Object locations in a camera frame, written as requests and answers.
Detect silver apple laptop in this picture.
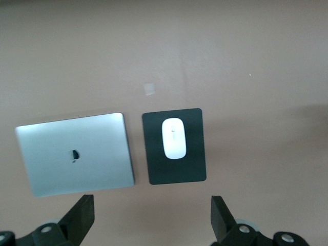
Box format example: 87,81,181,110
14,112,136,198

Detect black mouse pad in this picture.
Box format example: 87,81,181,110
141,108,208,186

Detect white computer mouse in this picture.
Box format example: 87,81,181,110
161,117,188,160

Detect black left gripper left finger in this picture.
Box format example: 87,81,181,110
0,194,96,246

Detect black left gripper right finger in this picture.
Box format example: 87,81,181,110
209,196,309,246

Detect small clear tape patch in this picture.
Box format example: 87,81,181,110
143,82,156,96

